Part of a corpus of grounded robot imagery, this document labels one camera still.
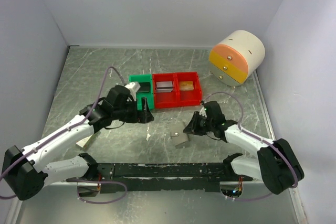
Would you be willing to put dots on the red plastic bin middle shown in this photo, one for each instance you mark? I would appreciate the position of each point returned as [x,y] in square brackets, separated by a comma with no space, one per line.
[165,100]

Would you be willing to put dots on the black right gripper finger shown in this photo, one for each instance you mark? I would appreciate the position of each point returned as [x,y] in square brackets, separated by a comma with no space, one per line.
[192,130]
[194,122]

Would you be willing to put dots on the orange card in red bin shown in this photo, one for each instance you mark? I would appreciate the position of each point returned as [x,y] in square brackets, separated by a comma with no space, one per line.
[186,85]

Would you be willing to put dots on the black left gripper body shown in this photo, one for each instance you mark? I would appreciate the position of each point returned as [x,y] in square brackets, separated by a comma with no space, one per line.
[128,114]

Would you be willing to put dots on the silver card in red bin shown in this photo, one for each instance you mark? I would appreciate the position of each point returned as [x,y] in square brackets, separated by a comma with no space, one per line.
[164,86]

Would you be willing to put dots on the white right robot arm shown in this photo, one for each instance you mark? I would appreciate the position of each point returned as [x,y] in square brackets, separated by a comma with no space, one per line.
[272,162]

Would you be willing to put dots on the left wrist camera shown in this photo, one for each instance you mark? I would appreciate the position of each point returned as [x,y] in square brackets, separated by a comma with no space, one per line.
[133,86]

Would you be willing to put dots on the round beige drawer cabinet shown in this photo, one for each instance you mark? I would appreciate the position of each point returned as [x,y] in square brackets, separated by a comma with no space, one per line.
[236,57]

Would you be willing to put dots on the black card in green bin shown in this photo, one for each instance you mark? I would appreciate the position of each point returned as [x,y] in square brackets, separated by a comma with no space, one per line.
[145,87]

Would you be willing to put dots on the red plastic bin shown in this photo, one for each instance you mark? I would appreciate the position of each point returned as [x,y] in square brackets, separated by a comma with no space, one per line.
[165,100]
[190,91]

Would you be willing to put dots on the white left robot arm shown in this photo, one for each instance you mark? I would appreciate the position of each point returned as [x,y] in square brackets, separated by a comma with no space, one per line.
[28,170]

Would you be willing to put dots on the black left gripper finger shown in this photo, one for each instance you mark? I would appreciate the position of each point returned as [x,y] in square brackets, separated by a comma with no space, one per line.
[144,116]
[145,105]

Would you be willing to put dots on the red plastic bin right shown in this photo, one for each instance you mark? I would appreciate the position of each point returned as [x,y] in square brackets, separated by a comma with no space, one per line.
[190,91]

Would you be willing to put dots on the green plastic bin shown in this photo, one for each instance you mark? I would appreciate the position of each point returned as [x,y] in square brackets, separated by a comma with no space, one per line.
[149,96]

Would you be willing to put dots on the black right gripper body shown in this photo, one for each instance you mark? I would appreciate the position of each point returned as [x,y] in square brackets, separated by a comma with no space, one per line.
[205,124]

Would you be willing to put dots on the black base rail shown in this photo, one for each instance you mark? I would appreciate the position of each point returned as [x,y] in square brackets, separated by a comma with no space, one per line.
[168,176]

